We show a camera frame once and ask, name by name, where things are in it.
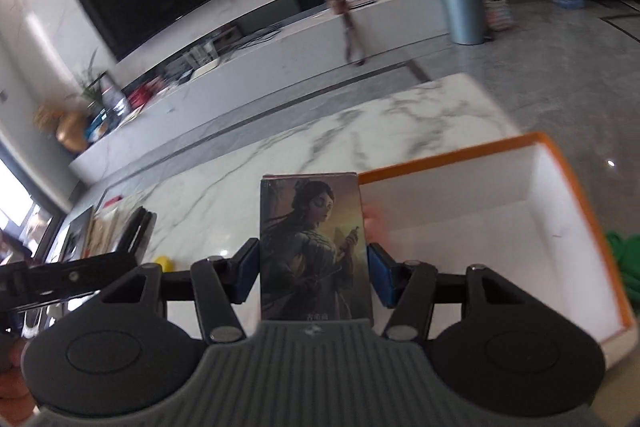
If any grey-blue trash can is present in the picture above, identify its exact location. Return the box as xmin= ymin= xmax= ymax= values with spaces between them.
xmin=434 ymin=0 xmax=487 ymax=46

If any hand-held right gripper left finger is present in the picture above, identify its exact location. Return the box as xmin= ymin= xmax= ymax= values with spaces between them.
xmin=100 ymin=239 xmax=262 ymax=343

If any illustrated card box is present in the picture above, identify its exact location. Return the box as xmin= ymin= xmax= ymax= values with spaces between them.
xmin=259 ymin=171 xmax=373 ymax=323

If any striped basket bag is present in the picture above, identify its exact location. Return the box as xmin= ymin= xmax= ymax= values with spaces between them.
xmin=482 ymin=0 xmax=512 ymax=32

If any black flat object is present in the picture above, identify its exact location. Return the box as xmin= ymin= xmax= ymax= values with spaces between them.
xmin=119 ymin=205 xmax=158 ymax=254

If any gold vase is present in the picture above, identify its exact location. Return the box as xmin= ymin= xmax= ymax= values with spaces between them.
xmin=54 ymin=109 xmax=91 ymax=154

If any person's left hand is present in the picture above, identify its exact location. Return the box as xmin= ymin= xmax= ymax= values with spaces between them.
xmin=0 ymin=339 xmax=33 ymax=410

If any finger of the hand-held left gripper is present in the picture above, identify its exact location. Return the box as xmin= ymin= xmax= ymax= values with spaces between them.
xmin=0 ymin=254 xmax=141 ymax=310

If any small leafy plant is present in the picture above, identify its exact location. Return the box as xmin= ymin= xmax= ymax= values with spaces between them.
xmin=70 ymin=49 xmax=108 ymax=108

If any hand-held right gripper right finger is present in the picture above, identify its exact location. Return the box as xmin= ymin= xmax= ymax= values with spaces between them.
xmin=367 ymin=243 xmax=523 ymax=342

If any orange cardboard box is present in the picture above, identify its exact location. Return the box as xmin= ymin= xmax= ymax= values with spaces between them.
xmin=357 ymin=132 xmax=633 ymax=370

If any brown flat object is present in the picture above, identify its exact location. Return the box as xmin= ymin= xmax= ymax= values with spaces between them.
xmin=82 ymin=207 xmax=131 ymax=258

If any green cloth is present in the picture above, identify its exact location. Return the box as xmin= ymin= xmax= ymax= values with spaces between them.
xmin=602 ymin=229 xmax=640 ymax=303

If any long white tv cabinet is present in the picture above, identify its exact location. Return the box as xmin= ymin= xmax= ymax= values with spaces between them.
xmin=67 ymin=0 xmax=451 ymax=185

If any clear plastic bottle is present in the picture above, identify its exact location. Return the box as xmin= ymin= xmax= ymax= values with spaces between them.
xmin=100 ymin=74 xmax=128 ymax=122

